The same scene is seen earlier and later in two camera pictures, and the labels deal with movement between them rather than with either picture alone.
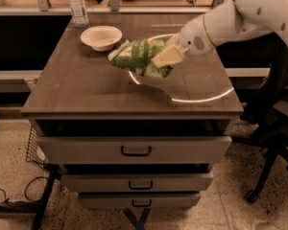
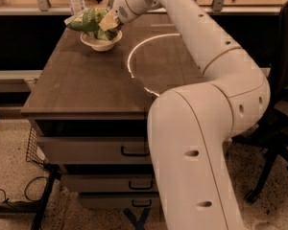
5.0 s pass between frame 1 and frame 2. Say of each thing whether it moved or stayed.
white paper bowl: stayed
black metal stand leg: stayed
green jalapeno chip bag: moved
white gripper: moved
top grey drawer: stayed
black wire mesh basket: stayed
